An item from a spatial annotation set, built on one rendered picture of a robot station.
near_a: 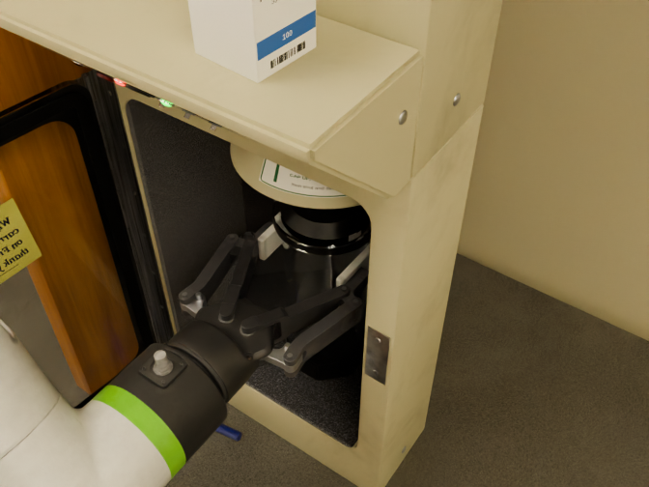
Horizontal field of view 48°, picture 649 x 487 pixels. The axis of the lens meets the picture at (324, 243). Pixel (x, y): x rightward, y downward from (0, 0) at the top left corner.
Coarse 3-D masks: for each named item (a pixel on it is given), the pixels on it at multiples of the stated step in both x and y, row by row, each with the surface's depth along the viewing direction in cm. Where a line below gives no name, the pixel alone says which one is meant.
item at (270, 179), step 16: (240, 160) 64; (256, 160) 62; (240, 176) 64; (256, 176) 63; (272, 176) 62; (288, 176) 61; (272, 192) 62; (288, 192) 61; (304, 192) 61; (320, 192) 61; (336, 192) 61; (320, 208) 61; (336, 208) 61
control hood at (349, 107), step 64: (0, 0) 47; (64, 0) 47; (128, 0) 47; (128, 64) 41; (192, 64) 41; (320, 64) 41; (384, 64) 41; (256, 128) 38; (320, 128) 37; (384, 128) 42; (384, 192) 46
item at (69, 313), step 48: (48, 144) 63; (0, 192) 62; (48, 192) 65; (0, 240) 64; (48, 240) 68; (96, 240) 73; (0, 288) 66; (48, 288) 71; (96, 288) 76; (48, 336) 74; (96, 336) 80; (96, 384) 84
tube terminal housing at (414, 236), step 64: (320, 0) 45; (384, 0) 42; (448, 0) 42; (448, 64) 46; (128, 128) 67; (448, 128) 51; (448, 192) 58; (384, 256) 56; (448, 256) 66; (384, 320) 61; (320, 448) 84; (384, 448) 76
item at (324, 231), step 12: (288, 204) 71; (288, 216) 71; (300, 216) 70; (312, 216) 70; (324, 216) 70; (336, 216) 70; (348, 216) 70; (360, 216) 70; (300, 228) 70; (312, 228) 69; (324, 228) 69; (336, 228) 69; (348, 228) 70; (360, 228) 70
